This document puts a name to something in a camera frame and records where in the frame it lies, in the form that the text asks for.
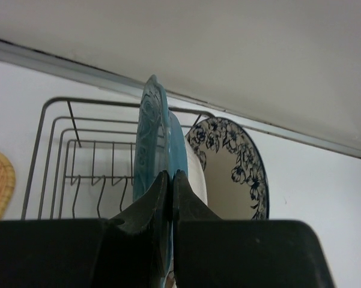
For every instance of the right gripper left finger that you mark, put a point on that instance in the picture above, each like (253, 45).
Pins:
(127, 250)

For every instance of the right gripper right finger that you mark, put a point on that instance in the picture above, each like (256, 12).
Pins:
(212, 252)

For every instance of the blue floral white plate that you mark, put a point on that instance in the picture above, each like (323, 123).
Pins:
(236, 180)

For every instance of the orange rimmed petal plate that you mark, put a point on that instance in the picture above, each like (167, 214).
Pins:
(196, 174)

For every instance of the teal scalloped plate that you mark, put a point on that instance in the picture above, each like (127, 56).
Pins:
(160, 143)

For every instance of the wire dish rack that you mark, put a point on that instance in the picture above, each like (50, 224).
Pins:
(82, 160)

